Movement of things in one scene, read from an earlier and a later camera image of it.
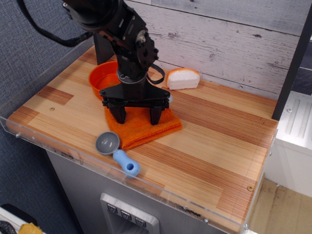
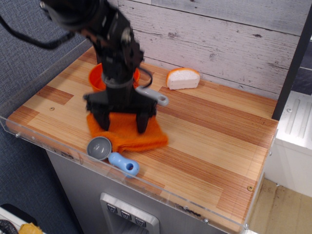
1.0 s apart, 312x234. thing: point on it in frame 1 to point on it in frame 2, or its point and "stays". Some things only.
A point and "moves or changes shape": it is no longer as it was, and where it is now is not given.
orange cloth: [138, 128] moves or changes shape
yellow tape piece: [29, 228] stays
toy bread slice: [182, 78] stays
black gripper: [134, 90] to [120, 97]
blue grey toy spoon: [107, 143] moves or changes shape
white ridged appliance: [290, 165] stays
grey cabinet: [84, 185] stays
